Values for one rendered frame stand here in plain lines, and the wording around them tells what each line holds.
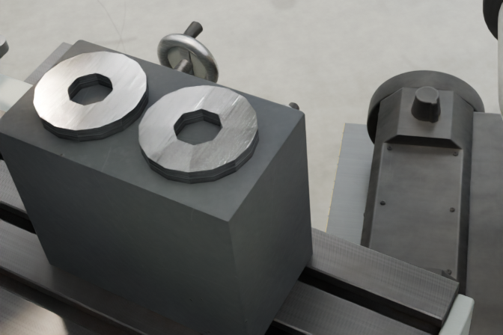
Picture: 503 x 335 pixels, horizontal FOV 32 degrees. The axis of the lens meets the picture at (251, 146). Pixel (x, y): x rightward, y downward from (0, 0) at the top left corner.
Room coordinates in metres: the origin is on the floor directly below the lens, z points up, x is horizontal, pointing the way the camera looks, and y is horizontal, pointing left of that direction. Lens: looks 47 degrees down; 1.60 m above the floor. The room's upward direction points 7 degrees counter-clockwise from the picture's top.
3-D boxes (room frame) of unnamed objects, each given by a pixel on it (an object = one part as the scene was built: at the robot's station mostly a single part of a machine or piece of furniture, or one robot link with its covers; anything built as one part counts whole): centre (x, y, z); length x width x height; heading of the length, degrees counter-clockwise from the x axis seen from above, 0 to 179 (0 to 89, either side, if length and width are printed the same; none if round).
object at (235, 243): (0.49, 0.08, 1.04); 0.22 x 0.12 x 0.20; 56
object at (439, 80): (1.04, -0.30, 0.50); 0.20 x 0.05 x 0.20; 74
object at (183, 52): (1.08, 0.11, 0.64); 0.16 x 0.12 x 0.12; 146
